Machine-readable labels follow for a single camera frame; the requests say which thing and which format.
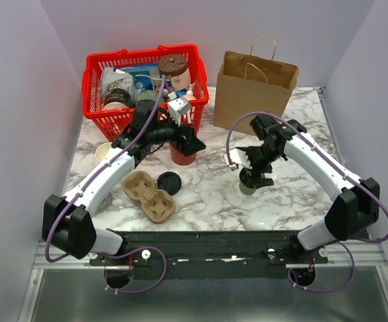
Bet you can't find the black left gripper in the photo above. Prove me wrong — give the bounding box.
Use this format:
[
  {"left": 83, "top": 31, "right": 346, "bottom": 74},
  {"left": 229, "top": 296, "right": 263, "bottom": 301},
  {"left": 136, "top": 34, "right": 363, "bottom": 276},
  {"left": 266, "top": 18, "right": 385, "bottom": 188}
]
[{"left": 147, "top": 111, "right": 206, "bottom": 156}]

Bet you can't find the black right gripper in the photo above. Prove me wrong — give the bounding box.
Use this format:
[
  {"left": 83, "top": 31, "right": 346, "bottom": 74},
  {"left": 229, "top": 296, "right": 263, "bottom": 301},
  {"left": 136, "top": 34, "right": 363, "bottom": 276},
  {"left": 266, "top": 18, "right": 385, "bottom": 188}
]
[{"left": 240, "top": 144, "right": 281, "bottom": 189}]

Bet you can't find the green paper coffee cup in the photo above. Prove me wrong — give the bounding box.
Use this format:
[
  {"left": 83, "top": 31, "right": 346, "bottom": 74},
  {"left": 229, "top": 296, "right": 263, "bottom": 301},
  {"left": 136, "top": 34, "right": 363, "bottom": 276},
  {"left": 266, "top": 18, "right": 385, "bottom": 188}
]
[{"left": 239, "top": 181, "right": 256, "bottom": 195}]

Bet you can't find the brown paper bag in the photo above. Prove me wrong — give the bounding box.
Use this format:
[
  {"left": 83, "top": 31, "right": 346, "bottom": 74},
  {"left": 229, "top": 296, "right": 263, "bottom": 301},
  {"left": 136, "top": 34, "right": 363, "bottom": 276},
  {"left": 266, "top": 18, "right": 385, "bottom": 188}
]
[{"left": 213, "top": 48, "right": 299, "bottom": 129}]

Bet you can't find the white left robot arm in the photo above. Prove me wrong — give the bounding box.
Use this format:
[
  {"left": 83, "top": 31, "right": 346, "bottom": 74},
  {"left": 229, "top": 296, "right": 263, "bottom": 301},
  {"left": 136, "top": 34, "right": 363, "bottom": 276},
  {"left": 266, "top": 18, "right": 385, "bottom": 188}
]
[{"left": 42, "top": 97, "right": 205, "bottom": 265}]

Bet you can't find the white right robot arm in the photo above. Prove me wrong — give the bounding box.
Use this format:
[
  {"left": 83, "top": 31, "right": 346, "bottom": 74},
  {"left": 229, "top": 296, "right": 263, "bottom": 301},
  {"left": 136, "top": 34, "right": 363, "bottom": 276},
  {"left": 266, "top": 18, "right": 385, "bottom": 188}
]
[{"left": 225, "top": 113, "right": 380, "bottom": 263}]

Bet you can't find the red cup holder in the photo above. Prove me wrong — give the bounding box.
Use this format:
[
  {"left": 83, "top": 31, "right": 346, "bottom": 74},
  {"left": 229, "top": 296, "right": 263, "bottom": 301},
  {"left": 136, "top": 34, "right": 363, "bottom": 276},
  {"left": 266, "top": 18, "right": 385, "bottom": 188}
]
[{"left": 169, "top": 144, "right": 197, "bottom": 166}]

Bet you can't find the cream pump bottle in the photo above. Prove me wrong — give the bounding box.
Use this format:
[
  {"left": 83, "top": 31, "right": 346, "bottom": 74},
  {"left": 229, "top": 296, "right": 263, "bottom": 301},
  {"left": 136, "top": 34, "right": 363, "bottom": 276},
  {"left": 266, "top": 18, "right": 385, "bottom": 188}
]
[{"left": 183, "top": 83, "right": 196, "bottom": 101}]

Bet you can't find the green netted melon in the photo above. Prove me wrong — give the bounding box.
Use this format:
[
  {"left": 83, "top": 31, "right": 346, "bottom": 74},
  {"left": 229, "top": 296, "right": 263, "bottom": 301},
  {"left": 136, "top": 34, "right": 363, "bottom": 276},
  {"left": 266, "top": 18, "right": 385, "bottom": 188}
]
[{"left": 136, "top": 90, "right": 158, "bottom": 103}]

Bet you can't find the brown cardboard cup carrier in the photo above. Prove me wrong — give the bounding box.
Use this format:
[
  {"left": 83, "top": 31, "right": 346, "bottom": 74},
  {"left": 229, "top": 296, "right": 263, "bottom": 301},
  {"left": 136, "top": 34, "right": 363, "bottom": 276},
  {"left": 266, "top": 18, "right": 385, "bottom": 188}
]
[{"left": 122, "top": 170, "right": 176, "bottom": 224}]

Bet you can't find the brown lid paper tub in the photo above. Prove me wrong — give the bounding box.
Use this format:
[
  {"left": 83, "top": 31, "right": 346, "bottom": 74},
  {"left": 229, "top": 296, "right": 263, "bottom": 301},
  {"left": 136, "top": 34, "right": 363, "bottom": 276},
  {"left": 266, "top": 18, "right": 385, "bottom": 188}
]
[{"left": 158, "top": 54, "right": 191, "bottom": 91}]

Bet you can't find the blue box in basket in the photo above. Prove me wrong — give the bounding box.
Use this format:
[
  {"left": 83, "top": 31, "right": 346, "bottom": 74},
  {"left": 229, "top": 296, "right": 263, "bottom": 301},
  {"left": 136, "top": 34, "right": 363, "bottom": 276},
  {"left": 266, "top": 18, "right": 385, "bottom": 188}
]
[{"left": 118, "top": 62, "right": 161, "bottom": 90}]

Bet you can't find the red plastic shopping basket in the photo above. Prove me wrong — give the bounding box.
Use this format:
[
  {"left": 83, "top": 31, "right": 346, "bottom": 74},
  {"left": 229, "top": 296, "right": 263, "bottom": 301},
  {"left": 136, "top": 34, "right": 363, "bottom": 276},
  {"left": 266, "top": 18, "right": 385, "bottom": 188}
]
[{"left": 82, "top": 44, "right": 209, "bottom": 142}]

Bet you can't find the dark instant noodle cup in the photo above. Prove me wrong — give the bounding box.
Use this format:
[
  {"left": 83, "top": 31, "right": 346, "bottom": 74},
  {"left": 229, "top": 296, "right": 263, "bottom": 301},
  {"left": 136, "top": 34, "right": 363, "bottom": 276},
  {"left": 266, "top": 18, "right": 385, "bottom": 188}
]
[{"left": 102, "top": 89, "right": 131, "bottom": 111}]

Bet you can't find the stack of green paper cups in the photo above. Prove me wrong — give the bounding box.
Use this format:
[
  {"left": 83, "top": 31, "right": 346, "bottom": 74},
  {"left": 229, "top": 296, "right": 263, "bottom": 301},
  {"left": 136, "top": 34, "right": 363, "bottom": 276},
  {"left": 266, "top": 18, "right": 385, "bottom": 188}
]
[{"left": 95, "top": 142, "right": 118, "bottom": 164}]

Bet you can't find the white snack bag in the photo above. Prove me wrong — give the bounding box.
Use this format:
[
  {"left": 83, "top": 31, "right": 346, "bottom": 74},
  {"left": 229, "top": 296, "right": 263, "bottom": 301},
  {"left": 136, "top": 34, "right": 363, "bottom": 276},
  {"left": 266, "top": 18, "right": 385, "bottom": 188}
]
[{"left": 101, "top": 67, "right": 136, "bottom": 99}]

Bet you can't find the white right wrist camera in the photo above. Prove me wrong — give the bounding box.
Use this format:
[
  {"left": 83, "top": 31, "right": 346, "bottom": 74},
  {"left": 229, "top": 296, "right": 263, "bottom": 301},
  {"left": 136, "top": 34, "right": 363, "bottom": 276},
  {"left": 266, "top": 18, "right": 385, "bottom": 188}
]
[{"left": 224, "top": 148, "right": 252, "bottom": 171}]

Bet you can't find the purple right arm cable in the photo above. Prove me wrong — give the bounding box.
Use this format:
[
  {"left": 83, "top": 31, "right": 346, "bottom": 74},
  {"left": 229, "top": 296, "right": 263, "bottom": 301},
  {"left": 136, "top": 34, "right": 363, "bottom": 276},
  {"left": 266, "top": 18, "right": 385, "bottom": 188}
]
[{"left": 226, "top": 111, "right": 388, "bottom": 293}]

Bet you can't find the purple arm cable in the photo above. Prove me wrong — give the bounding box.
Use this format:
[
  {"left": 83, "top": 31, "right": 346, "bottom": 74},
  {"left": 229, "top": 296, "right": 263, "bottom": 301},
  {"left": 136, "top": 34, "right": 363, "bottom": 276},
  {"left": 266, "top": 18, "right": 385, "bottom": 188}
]
[
  {"left": 226, "top": 111, "right": 388, "bottom": 293},
  {"left": 44, "top": 74, "right": 168, "bottom": 295}
]

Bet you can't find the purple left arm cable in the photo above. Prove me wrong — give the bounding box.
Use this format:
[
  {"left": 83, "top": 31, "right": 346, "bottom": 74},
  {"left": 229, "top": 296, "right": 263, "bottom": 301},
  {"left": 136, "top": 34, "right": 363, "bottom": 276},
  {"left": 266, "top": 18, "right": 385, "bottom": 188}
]
[{"left": 44, "top": 74, "right": 168, "bottom": 295}]

